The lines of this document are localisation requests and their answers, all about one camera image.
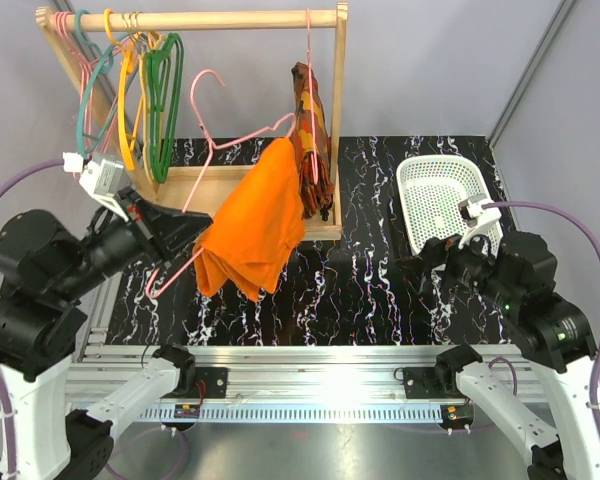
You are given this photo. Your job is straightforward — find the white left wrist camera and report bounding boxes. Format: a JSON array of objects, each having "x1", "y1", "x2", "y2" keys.
[{"x1": 62, "y1": 152, "x2": 129, "y2": 221}]

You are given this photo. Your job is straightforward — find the camouflage patterned trousers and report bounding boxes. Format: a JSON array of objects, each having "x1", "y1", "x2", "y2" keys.
[{"x1": 291, "y1": 61, "x2": 334, "y2": 221}]

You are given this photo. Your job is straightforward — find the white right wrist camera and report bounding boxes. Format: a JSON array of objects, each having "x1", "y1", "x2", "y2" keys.
[{"x1": 458, "y1": 194, "x2": 503, "y2": 249}]

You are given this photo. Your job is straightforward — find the aluminium mounting rail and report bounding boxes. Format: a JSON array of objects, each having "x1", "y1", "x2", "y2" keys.
[{"x1": 64, "y1": 199, "x2": 556, "y2": 436}]

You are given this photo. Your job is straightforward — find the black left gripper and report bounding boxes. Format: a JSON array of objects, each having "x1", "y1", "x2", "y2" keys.
[{"x1": 51, "y1": 183, "x2": 214, "y2": 301}]

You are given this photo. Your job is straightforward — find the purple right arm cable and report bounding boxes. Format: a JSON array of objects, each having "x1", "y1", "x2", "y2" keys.
[{"x1": 483, "y1": 200, "x2": 600, "y2": 466}]

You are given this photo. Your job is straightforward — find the wooden clothes rack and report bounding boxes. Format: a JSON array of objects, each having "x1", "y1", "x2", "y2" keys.
[{"x1": 34, "y1": 1, "x2": 349, "y2": 242}]

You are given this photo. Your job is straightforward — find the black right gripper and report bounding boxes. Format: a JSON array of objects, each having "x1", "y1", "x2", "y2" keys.
[{"x1": 395, "y1": 220, "x2": 521, "y2": 310}]

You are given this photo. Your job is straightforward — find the green plastic hanger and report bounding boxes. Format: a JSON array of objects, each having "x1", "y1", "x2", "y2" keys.
[{"x1": 144, "y1": 33, "x2": 184, "y2": 184}]

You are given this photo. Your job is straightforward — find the yellow plastic hanger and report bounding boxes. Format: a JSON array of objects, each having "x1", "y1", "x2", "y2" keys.
[{"x1": 103, "y1": 8, "x2": 161, "y2": 173}]

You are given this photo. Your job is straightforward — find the orange trousers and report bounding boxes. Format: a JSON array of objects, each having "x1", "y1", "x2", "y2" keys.
[{"x1": 194, "y1": 138, "x2": 305, "y2": 302}]

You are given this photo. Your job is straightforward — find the pink empty hanger left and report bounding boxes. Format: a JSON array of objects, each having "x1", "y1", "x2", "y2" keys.
[{"x1": 52, "y1": 11, "x2": 117, "y2": 152}]

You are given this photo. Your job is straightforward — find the white perforated plastic basket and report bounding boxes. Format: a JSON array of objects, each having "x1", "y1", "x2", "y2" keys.
[{"x1": 396, "y1": 155, "x2": 503, "y2": 255}]

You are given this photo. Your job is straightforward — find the teal plastic hanger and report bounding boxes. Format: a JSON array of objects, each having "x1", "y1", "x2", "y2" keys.
[{"x1": 74, "y1": 9, "x2": 121, "y2": 157}]

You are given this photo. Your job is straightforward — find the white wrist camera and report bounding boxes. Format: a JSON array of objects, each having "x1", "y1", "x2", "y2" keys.
[
  {"x1": 458, "y1": 194, "x2": 503, "y2": 249},
  {"x1": 62, "y1": 152, "x2": 129, "y2": 221}
]

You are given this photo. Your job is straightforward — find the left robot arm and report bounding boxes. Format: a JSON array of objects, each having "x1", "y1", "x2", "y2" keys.
[{"x1": 0, "y1": 188, "x2": 212, "y2": 479}]

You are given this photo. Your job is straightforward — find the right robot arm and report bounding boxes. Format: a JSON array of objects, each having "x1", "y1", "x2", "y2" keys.
[{"x1": 416, "y1": 196, "x2": 600, "y2": 479}]

